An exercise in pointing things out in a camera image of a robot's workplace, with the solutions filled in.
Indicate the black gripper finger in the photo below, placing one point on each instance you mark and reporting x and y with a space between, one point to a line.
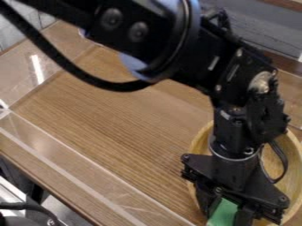
208 197
245 215

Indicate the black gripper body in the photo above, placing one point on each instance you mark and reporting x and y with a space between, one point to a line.
243 183

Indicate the green rectangular block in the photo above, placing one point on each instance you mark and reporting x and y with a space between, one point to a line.
221 213

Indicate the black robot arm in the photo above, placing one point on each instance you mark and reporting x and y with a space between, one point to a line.
169 41

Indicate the clear acrylic tray wall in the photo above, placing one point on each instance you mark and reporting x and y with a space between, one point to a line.
100 149

